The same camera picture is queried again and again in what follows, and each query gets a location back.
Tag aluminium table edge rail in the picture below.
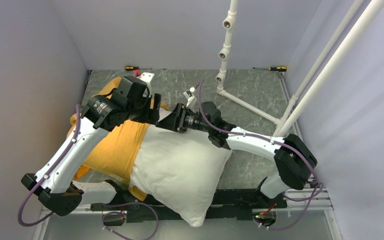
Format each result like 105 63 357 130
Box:
278 71 334 213

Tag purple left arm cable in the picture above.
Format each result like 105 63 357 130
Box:
17 104 82 227

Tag yellow black screwdriver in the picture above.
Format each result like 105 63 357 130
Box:
252 66 287 73
124 65 152 72

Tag yellow black screwdriver right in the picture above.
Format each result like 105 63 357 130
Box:
252 66 287 73

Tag white pillow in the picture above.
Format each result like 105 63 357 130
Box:
129 125 232 228

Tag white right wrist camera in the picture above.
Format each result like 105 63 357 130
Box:
183 87 197 108

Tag white pvc pipe frame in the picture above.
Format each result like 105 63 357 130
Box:
215 0 384 137

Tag yellow pillowcase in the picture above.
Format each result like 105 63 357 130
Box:
66 76 171 202

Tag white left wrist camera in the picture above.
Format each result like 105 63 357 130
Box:
137 72 155 96

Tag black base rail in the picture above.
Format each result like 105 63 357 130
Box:
90 188 287 223

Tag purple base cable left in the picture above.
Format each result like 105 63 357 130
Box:
101 202 160 240

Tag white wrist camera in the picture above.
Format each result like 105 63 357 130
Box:
183 87 197 108
137 72 155 96

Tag yellow black screwdriver left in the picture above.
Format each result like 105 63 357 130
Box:
124 65 152 72

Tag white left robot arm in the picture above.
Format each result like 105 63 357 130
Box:
21 72 161 217

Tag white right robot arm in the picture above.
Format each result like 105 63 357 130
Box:
156 101 318 208

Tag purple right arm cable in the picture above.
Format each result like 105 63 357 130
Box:
195 78 325 232

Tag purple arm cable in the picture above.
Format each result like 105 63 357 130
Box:
195 78 325 232
17 104 82 227

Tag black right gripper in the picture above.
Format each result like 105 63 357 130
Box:
155 103 212 134

